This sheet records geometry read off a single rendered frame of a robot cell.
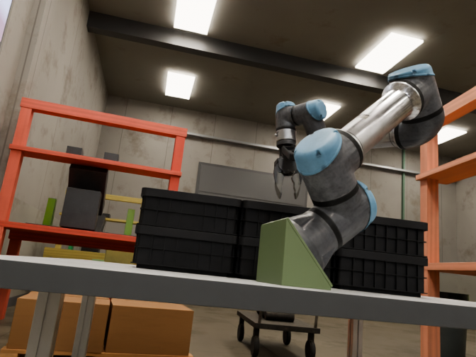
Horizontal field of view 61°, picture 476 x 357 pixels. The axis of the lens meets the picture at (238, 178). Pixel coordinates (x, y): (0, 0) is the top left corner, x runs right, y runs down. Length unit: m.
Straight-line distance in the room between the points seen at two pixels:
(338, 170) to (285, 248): 0.21
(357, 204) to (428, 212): 2.50
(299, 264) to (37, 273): 0.49
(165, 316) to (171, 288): 2.24
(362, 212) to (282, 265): 0.25
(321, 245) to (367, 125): 0.32
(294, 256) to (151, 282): 0.34
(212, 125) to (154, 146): 1.73
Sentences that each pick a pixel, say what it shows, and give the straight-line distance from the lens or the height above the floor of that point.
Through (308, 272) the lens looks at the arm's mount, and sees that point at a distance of 0.87.
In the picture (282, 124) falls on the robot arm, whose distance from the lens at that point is 1.49.
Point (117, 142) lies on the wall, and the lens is 10.91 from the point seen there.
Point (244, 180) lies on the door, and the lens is 10.92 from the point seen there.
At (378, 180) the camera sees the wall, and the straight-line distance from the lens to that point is 12.62.
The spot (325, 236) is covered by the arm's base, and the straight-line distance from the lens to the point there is 0.92.
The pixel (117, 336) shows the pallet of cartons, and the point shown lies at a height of 0.24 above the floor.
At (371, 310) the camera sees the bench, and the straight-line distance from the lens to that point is 0.76.
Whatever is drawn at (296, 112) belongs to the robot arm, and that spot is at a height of 1.30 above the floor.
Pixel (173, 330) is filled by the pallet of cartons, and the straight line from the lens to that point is 2.91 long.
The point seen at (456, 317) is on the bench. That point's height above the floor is 0.68.
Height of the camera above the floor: 0.72
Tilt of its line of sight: 13 degrees up
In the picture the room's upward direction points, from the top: 6 degrees clockwise
